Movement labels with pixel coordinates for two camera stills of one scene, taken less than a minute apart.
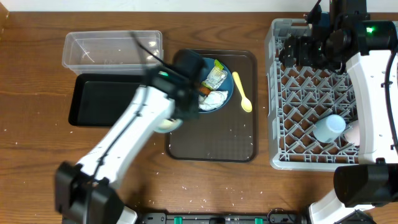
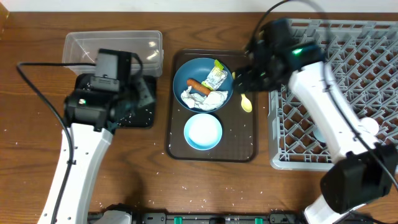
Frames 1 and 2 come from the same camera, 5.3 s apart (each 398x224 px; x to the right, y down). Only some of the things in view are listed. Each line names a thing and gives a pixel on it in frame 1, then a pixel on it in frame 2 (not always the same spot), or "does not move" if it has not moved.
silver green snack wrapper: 216,76 does not move
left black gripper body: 189,104 -> 140,94
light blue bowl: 167,125 -> 203,131
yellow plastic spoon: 246,104 does not move
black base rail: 286,218 does not move
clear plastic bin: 112,52 does not move
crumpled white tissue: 211,101 does not move
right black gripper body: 288,51 -> 249,78
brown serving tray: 231,135 does not move
